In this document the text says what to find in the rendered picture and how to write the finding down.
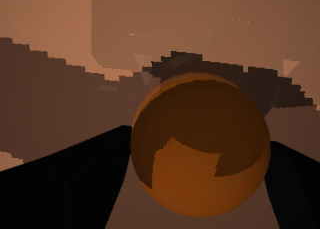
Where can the translucent orange ball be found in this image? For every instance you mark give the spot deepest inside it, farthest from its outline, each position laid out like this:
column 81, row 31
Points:
column 172, row 81

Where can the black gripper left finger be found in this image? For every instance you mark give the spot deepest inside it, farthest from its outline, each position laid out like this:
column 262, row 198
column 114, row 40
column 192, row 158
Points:
column 74, row 188

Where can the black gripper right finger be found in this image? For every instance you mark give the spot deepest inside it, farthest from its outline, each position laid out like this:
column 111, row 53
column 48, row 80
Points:
column 293, row 186

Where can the orange-brown ball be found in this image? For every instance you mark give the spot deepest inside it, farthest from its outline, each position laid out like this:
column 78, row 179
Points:
column 201, row 148

